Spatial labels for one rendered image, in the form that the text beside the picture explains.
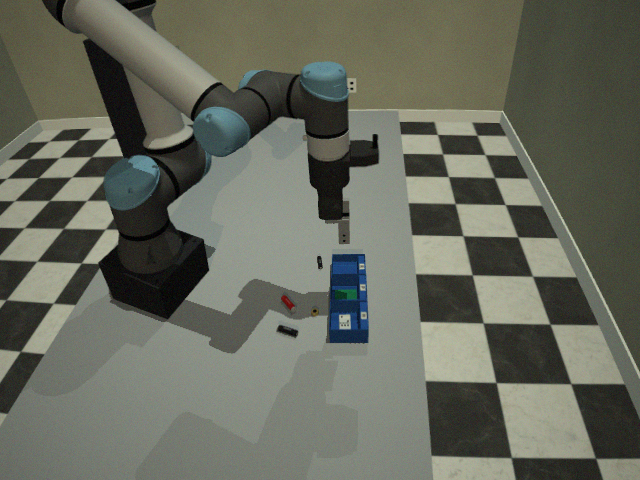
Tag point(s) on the blue rack of bins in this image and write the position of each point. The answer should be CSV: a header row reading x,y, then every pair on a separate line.
x,y
349,272

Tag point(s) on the white domino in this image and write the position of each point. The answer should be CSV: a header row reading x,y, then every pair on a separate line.
x,y
344,322

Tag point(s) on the red aa battery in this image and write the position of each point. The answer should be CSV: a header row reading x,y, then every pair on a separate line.
x,y
288,303

